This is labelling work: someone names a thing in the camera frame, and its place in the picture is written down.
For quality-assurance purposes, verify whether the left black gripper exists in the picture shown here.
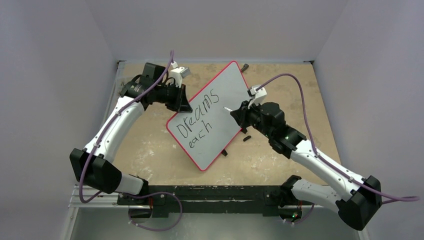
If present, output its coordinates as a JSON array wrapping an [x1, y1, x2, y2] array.
[[154, 81, 191, 112]]

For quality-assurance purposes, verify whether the black marker cap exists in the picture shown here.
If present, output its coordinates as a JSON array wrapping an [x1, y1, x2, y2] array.
[[243, 135, 252, 142]]

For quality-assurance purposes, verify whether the red framed whiteboard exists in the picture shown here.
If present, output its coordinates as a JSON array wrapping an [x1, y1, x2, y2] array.
[[166, 61, 249, 171]]

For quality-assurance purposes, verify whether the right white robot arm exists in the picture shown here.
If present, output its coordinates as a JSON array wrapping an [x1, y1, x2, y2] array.
[[229, 101, 383, 231]]

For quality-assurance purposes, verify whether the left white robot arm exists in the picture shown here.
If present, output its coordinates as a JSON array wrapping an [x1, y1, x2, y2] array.
[[69, 61, 193, 205]]

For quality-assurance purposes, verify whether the dark grey pipe fitting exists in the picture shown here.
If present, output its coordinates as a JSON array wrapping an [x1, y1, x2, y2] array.
[[241, 64, 249, 71]]

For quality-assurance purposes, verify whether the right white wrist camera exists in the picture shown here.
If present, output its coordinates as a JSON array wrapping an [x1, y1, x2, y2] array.
[[247, 85, 267, 109]]

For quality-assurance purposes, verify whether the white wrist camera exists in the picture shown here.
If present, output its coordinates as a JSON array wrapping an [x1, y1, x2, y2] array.
[[169, 61, 191, 88], [247, 85, 267, 109]]

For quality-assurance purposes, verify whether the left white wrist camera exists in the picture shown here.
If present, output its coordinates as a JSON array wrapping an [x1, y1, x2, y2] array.
[[169, 61, 191, 88]]

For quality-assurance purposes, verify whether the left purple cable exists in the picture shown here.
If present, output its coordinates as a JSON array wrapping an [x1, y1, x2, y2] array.
[[78, 50, 175, 204]]

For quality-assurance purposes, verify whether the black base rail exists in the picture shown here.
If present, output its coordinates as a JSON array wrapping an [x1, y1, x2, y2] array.
[[117, 185, 311, 218]]

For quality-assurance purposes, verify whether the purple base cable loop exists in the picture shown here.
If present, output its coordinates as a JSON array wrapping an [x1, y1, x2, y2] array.
[[127, 192, 183, 232]]

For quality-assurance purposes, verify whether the aluminium frame rail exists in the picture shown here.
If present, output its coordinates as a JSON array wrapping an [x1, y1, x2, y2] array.
[[82, 182, 339, 209]]

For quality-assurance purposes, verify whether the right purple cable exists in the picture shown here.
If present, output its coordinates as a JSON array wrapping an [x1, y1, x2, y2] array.
[[256, 73, 420, 204]]

